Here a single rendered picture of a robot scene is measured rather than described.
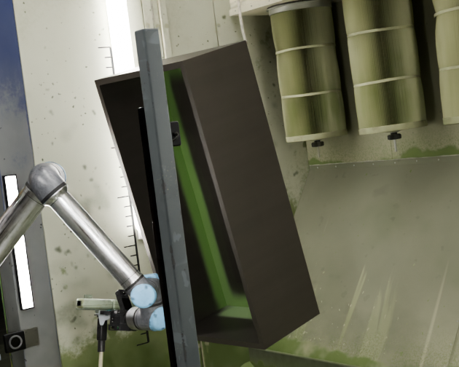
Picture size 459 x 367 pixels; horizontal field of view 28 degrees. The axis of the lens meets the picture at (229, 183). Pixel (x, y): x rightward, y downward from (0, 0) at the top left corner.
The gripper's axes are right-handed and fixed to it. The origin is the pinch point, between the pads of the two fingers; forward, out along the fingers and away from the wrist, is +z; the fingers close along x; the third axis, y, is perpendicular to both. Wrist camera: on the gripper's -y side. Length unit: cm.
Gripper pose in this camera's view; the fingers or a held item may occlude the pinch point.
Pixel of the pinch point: (101, 312)
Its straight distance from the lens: 381.5
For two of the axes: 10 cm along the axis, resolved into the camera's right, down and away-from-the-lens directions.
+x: 6.9, 1.0, 7.2
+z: -7.3, 0.7, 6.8
